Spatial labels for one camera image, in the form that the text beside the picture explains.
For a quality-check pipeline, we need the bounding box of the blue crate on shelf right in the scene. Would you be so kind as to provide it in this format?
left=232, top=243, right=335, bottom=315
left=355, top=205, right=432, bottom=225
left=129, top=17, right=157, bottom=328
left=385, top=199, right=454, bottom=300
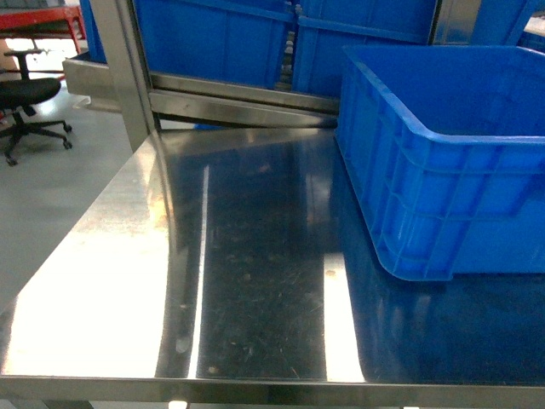
left=292, top=0, right=439, bottom=99

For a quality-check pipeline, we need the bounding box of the blue crate on shelf left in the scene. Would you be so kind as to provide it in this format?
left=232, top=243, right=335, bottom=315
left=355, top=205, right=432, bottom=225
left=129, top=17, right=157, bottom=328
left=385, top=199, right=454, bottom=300
left=135, top=1, right=295, bottom=89

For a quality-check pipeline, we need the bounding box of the red metal table frame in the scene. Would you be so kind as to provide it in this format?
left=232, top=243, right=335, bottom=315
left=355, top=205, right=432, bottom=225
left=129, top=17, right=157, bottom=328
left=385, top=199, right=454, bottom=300
left=1, top=5, right=87, bottom=55

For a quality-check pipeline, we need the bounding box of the large blue plastic crate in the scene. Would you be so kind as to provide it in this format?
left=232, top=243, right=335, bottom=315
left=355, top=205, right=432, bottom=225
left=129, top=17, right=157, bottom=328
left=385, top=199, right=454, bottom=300
left=336, top=45, right=544, bottom=281

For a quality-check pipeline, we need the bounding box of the blue crate on shelf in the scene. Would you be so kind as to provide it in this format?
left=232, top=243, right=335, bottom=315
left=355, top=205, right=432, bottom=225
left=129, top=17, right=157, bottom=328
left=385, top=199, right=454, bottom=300
left=292, top=0, right=439, bottom=99
left=135, top=1, right=295, bottom=89

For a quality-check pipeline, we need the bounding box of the black office chair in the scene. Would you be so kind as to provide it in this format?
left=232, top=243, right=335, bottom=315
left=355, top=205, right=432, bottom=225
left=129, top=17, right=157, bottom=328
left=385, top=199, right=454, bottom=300
left=1, top=49, right=72, bottom=166

